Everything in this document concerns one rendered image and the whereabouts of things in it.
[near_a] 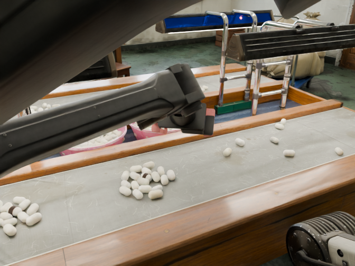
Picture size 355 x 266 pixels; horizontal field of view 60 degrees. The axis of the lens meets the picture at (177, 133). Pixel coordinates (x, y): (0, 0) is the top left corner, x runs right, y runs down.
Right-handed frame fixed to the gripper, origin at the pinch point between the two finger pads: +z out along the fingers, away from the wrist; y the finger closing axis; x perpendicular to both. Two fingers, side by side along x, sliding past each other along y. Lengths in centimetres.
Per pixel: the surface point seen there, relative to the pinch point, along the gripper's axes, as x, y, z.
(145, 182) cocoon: -11.2, -10.5, 10.9
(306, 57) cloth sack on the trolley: 196, 94, 218
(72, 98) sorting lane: 36, -63, 52
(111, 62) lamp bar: 10.8, -17.6, -12.5
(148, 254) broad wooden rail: -29.3, -3.6, -5.2
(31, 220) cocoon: -25.3, -32.4, -1.0
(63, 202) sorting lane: -19.6, -29.6, 5.9
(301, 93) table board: 57, 47, 71
